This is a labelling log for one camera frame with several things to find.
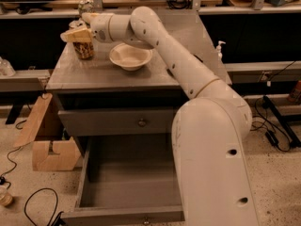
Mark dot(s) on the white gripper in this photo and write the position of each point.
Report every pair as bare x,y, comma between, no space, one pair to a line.
100,27

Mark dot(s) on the orange soda can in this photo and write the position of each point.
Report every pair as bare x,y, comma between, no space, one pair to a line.
84,50

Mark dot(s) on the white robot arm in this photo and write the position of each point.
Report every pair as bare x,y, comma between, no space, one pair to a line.
207,131

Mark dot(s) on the green white soda can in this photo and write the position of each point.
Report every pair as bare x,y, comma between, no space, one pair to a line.
85,6

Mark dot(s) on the grey wooden drawer cabinet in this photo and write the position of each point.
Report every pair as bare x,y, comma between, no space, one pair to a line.
99,84

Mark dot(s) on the brass top drawer knob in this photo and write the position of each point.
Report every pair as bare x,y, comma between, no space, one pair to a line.
142,123

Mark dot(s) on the brass drawer knob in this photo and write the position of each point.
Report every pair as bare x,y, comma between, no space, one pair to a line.
142,123
146,222

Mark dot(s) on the closed grey top drawer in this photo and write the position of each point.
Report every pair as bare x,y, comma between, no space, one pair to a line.
117,121

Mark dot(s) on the open grey middle drawer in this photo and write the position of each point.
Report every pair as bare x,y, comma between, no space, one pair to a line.
127,178

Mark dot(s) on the brass middle drawer knob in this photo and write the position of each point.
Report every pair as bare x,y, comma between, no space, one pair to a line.
146,222

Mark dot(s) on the clear plastic bag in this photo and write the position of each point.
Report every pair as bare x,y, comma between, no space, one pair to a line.
6,70

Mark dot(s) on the light wooden block stand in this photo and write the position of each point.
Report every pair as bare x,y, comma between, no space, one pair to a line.
43,129

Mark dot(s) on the white pump bottle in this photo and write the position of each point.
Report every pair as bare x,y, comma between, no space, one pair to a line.
219,49

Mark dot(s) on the clear plastic cup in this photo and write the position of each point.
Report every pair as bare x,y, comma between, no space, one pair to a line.
5,198

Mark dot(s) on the orange bottle on floor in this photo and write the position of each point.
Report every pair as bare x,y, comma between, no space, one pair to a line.
295,94

